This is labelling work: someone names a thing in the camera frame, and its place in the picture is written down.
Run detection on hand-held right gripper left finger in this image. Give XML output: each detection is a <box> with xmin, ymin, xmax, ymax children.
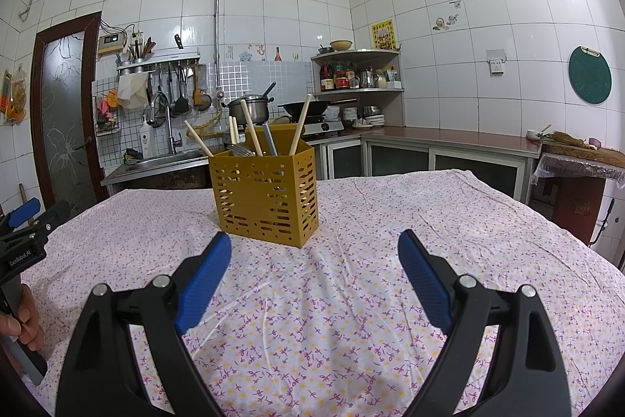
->
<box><xmin>55</xmin><ymin>231</ymin><xmax>232</xmax><ymax>417</ymax></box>

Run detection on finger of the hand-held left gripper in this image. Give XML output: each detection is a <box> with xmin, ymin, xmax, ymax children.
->
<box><xmin>10</xmin><ymin>201</ymin><xmax>71</xmax><ymax>243</ymax></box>
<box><xmin>0</xmin><ymin>197</ymin><xmax>42</xmax><ymax>232</ymax></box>

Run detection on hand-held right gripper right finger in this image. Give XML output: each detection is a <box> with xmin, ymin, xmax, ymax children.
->
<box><xmin>398</xmin><ymin>229</ymin><xmax>572</xmax><ymax>417</ymax></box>

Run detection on yellow slotted utensil holder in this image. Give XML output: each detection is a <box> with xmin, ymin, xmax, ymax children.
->
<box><xmin>209</xmin><ymin>125</ymin><xmax>319</xmax><ymax>248</ymax></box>

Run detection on wooden chopstick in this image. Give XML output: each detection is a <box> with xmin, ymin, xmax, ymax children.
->
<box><xmin>289</xmin><ymin>93</ymin><xmax>313</xmax><ymax>156</ymax></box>

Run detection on person's left hand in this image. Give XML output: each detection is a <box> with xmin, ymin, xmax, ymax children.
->
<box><xmin>17</xmin><ymin>287</ymin><xmax>46</xmax><ymax>350</ymax></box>

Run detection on floral tablecloth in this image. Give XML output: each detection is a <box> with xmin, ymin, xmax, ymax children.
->
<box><xmin>20</xmin><ymin>168</ymin><xmax>625</xmax><ymax>417</ymax></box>

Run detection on wooden frosted glass door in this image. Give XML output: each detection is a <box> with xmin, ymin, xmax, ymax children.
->
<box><xmin>32</xmin><ymin>11</ymin><xmax>105</xmax><ymax>208</ymax></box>

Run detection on hanging orange packets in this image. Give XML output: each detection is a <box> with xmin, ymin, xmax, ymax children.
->
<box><xmin>0</xmin><ymin>68</ymin><xmax>26</xmax><ymax>125</ymax></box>

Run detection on white soap bottle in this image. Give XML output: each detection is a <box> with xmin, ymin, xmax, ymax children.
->
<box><xmin>139</xmin><ymin>114</ymin><xmax>156</xmax><ymax>159</ymax></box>

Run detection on steel sink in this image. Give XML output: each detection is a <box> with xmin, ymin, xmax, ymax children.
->
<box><xmin>102</xmin><ymin>148</ymin><xmax>212</xmax><ymax>188</ymax></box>

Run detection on glass door base cabinet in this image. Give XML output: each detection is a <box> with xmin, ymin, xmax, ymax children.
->
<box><xmin>312</xmin><ymin>136</ymin><xmax>535</xmax><ymax>205</ymax></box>

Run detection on chrome faucet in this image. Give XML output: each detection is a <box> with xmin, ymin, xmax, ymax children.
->
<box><xmin>150</xmin><ymin>92</ymin><xmax>184</xmax><ymax>155</ymax></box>

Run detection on white hanging bag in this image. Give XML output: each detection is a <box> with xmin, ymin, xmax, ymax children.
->
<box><xmin>117</xmin><ymin>72</ymin><xmax>150</xmax><ymax>110</ymax></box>

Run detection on wooden chopsticks in holder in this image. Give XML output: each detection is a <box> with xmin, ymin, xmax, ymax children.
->
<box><xmin>240</xmin><ymin>99</ymin><xmax>264</xmax><ymax>156</ymax></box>

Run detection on black spatula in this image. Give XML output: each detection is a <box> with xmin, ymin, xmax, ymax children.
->
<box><xmin>173</xmin><ymin>65</ymin><xmax>191</xmax><ymax>114</ymax></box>

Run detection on stack of white dishes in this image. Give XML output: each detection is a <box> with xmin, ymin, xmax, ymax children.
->
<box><xmin>342</xmin><ymin>106</ymin><xmax>386</xmax><ymax>128</ymax></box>

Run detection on beige control box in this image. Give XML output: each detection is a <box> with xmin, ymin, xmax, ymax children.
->
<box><xmin>98</xmin><ymin>32</ymin><xmax>125</xmax><ymax>54</ymax></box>

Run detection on steel cooking pot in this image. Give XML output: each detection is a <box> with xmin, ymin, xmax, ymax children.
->
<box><xmin>222</xmin><ymin>82</ymin><xmax>277</xmax><ymax>125</ymax></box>

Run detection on chopstick canister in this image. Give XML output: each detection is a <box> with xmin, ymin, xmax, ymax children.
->
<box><xmin>127</xmin><ymin>35</ymin><xmax>157</xmax><ymax>63</ymax></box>

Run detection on wooden ladle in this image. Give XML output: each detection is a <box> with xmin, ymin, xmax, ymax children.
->
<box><xmin>192</xmin><ymin>63</ymin><xmax>213</xmax><ymax>111</ymax></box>

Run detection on steel gas stove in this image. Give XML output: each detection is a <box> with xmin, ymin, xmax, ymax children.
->
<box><xmin>303</xmin><ymin>114</ymin><xmax>343</xmax><ymax>138</ymax></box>

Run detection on straw brush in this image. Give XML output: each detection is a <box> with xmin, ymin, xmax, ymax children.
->
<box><xmin>544</xmin><ymin>131</ymin><xmax>589</xmax><ymax>149</ymax></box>

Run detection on black wok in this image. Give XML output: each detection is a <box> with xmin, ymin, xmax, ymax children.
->
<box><xmin>277</xmin><ymin>98</ymin><xmax>357</xmax><ymax>117</ymax></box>

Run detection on wooden chopping block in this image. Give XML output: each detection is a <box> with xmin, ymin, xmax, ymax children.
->
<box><xmin>537</xmin><ymin>136</ymin><xmax>625</xmax><ymax>168</ymax></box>

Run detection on row of condiment bottles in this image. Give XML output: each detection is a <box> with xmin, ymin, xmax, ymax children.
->
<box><xmin>320</xmin><ymin>61</ymin><xmax>402</xmax><ymax>91</ymax></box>

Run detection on grey corner shelf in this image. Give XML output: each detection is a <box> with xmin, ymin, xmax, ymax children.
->
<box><xmin>311</xmin><ymin>50</ymin><xmax>406</xmax><ymax>127</ymax></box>

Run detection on round green cutting board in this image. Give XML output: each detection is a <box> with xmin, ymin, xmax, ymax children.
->
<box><xmin>568</xmin><ymin>46</ymin><xmax>613</xmax><ymax>106</ymax></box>

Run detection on wire wall basket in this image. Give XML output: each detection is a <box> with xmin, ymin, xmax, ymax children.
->
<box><xmin>93</xmin><ymin>89</ymin><xmax>122</xmax><ymax>137</ymax></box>

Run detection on yellow gas hose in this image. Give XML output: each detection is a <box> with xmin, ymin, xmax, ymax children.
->
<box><xmin>190</xmin><ymin>107</ymin><xmax>230</xmax><ymax>139</ymax></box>

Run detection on grey-handled utensil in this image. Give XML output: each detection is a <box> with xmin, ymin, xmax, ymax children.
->
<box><xmin>262</xmin><ymin>122</ymin><xmax>279</xmax><ymax>156</ymax></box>

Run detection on steel wall utensil rack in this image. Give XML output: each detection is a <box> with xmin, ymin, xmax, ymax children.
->
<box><xmin>116</xmin><ymin>50</ymin><xmax>202</xmax><ymax>73</ymax></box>

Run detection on white wall outlet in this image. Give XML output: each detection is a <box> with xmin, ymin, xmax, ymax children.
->
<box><xmin>486</xmin><ymin>49</ymin><xmax>506</xmax><ymax>76</ymax></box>

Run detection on yellow wall poster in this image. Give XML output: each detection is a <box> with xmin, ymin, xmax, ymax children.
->
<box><xmin>370</xmin><ymin>19</ymin><xmax>396</xmax><ymax>51</ymax></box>

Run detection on teapot wall sticker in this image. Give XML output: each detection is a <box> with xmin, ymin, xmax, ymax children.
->
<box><xmin>432</xmin><ymin>14</ymin><xmax>462</xmax><ymax>32</ymax></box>

